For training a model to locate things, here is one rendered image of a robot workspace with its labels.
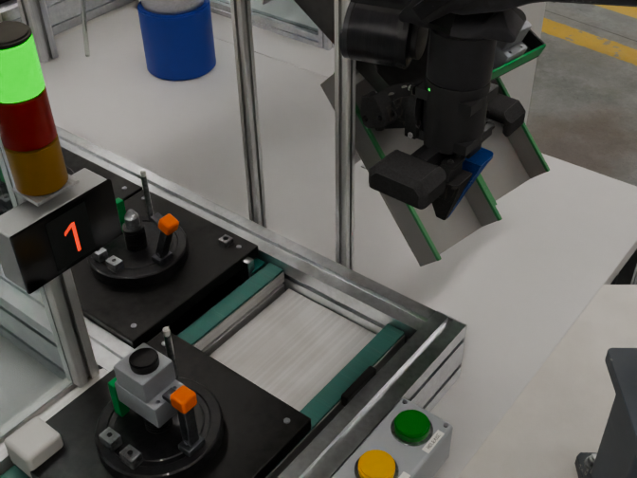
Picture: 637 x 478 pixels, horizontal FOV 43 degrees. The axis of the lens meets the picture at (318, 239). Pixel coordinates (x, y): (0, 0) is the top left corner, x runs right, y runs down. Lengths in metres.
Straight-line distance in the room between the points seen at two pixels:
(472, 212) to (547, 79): 2.62
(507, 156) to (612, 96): 2.45
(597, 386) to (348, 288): 0.36
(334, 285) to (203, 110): 0.72
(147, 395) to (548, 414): 0.53
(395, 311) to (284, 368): 0.16
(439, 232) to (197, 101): 0.79
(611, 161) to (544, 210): 1.81
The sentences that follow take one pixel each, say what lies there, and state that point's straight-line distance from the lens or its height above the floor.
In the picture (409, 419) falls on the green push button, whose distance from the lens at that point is 0.95.
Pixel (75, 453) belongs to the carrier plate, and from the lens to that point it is 0.97.
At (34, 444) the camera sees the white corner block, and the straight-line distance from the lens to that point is 0.96.
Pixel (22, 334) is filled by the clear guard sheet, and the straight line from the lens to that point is 0.95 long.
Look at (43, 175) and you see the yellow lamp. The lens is 0.81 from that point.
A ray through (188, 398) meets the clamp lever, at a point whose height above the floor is 1.08.
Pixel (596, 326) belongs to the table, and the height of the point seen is 0.86.
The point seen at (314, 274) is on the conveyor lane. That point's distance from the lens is 1.14.
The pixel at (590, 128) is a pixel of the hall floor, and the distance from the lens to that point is 3.45.
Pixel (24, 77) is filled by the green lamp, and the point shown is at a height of 1.38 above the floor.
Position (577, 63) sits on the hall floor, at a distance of 3.95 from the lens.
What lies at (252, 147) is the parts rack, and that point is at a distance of 1.20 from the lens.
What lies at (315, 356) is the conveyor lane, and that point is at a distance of 1.09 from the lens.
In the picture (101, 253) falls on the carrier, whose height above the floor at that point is 1.00.
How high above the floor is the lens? 1.71
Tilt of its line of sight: 39 degrees down
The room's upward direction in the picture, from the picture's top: 1 degrees counter-clockwise
